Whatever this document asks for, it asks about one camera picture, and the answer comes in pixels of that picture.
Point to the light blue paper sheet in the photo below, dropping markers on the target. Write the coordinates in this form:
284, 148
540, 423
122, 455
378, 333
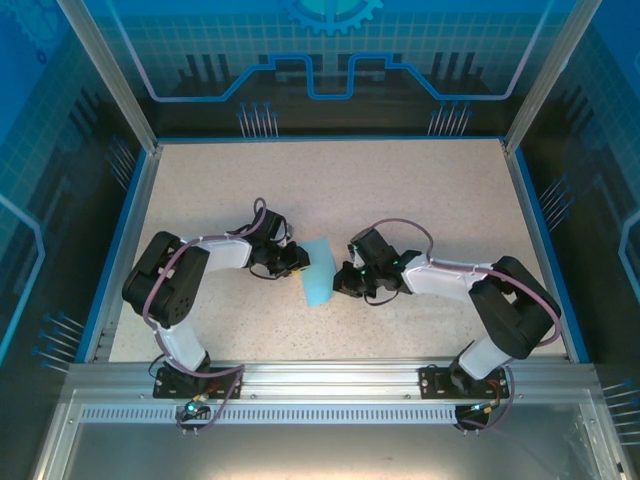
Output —
317, 280

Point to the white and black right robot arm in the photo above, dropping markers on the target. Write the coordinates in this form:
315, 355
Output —
440, 280

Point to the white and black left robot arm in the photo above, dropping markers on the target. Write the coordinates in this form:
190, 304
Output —
225, 255

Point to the sheet metal tray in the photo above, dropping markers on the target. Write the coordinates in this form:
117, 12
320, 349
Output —
320, 455

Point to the connector board with LED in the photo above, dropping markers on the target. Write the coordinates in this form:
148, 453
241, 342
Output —
475, 410
192, 409

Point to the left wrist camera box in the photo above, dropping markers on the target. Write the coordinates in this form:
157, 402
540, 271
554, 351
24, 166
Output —
287, 235

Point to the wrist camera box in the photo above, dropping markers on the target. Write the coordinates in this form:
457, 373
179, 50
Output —
287, 235
356, 256

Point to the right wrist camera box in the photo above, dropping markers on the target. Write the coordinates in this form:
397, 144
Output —
356, 256

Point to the aluminium mounting rail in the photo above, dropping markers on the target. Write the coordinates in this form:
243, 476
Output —
330, 380

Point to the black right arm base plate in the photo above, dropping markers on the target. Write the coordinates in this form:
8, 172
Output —
432, 382

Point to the aluminium table edge rail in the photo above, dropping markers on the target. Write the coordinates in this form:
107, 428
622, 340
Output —
533, 225
136, 225

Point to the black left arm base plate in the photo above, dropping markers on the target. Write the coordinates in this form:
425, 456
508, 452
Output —
167, 392

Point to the aluminium frame post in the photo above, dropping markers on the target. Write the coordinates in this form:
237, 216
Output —
548, 75
115, 75

